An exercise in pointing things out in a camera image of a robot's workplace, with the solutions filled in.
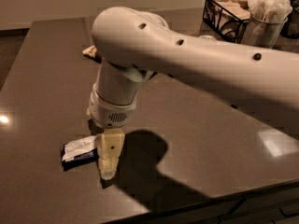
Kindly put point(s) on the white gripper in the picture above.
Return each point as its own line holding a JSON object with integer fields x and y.
{"x": 109, "y": 112}

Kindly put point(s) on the blueberry rxbar wrapper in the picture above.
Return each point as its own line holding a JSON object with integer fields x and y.
{"x": 82, "y": 149}

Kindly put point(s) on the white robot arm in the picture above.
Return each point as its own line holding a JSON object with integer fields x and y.
{"x": 262, "y": 83}

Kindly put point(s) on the brown chip bag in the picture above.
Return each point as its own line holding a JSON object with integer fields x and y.
{"x": 91, "y": 53}

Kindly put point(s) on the metal cup with utensil packets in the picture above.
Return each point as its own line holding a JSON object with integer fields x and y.
{"x": 258, "y": 32}

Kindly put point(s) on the black wire napkin basket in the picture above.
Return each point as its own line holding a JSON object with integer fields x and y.
{"x": 228, "y": 18}

